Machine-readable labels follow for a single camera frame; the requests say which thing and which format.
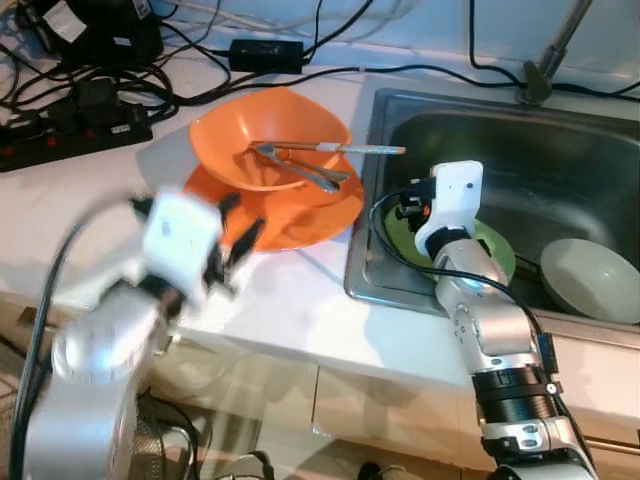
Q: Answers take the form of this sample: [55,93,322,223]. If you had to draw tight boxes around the orange plate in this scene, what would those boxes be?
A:
[183,160,365,253]

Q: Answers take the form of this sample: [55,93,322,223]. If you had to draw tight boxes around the black charger device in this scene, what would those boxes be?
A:
[20,0,164,69]

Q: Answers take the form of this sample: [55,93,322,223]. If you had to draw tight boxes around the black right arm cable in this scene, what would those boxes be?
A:
[368,188,561,396]

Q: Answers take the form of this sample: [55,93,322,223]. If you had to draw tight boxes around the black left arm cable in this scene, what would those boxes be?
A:
[8,195,151,480]

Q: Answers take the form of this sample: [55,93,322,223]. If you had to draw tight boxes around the hanging black cable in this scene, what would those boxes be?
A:
[468,0,531,89]

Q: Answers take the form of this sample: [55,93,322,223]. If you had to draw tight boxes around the green plate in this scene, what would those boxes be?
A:
[385,205,517,291]

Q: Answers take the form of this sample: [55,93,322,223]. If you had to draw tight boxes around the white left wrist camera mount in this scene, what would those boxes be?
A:
[140,192,223,301]

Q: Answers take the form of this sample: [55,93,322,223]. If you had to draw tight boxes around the grey bowl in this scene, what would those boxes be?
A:
[540,238,640,323]

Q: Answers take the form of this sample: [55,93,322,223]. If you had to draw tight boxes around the black power adapter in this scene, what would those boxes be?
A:
[229,39,306,74]

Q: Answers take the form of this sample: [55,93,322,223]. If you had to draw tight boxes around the wooden handled utensil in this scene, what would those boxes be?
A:
[250,141,407,157]

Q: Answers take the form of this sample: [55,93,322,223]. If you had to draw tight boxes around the thick black cable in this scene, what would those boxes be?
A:
[300,0,376,56]

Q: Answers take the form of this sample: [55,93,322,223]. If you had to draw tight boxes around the stainless steel sink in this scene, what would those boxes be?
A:
[344,88,640,333]

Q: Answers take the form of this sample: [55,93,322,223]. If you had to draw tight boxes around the black power strip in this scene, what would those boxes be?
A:
[0,95,154,173]

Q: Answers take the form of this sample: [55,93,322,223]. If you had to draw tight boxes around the steel cabinet handle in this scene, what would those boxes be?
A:
[583,435,640,453]

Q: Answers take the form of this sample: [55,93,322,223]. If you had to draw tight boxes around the orange bowl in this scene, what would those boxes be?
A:
[189,87,353,193]

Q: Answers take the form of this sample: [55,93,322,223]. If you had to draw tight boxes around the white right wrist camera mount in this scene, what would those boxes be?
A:
[413,162,485,257]

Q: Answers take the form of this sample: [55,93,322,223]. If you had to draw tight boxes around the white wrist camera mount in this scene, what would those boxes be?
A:
[140,192,223,301]
[413,162,485,257]

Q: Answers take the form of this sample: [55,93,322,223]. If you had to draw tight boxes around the metal faucet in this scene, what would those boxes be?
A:
[518,0,593,107]

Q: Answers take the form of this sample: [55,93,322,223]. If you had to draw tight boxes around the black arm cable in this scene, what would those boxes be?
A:
[368,188,561,396]
[8,195,151,480]

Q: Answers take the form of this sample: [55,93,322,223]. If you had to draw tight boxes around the metal tongs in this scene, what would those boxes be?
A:
[252,148,346,193]

